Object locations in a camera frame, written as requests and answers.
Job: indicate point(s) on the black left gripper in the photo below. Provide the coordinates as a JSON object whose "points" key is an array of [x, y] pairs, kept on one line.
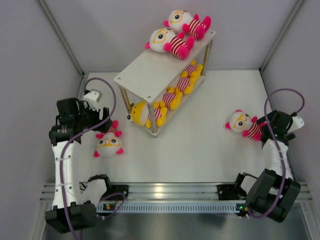
{"points": [[83, 107]]}

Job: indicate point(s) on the yellow plush toy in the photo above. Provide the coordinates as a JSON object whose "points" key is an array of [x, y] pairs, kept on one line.
{"points": [[171, 99], [186, 84], [140, 115]]}

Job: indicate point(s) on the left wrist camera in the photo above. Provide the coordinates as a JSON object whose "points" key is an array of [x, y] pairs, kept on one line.
{"points": [[92, 98]]}

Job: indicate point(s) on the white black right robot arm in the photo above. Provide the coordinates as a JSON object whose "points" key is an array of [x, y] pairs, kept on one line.
{"points": [[272, 193]]}

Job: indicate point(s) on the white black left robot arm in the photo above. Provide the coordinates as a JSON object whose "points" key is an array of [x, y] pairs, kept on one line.
{"points": [[74, 209]]}

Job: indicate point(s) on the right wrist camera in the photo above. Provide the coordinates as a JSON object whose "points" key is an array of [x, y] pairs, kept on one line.
{"points": [[297, 123]]}

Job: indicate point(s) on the grey slotted cable duct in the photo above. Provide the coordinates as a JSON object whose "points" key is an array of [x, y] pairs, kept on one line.
{"points": [[168, 207]]}

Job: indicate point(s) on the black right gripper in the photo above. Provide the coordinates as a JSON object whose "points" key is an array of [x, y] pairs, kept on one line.
{"points": [[289, 135]]}

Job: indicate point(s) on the yellow plush inside shelf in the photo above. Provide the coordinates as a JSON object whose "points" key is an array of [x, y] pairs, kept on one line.
{"points": [[193, 70]]}

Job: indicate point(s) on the white pink plush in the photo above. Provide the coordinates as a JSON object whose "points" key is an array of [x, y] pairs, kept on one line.
{"points": [[109, 143], [242, 123], [183, 21], [165, 40]]}

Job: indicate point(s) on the white two-tier shelf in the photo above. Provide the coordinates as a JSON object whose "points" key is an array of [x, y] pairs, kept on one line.
{"points": [[151, 73]]}

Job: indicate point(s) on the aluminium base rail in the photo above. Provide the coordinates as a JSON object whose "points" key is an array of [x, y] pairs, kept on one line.
{"points": [[181, 191]]}

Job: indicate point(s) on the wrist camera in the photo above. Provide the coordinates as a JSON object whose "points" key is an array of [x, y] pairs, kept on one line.
{"points": [[92, 98], [297, 123]]}

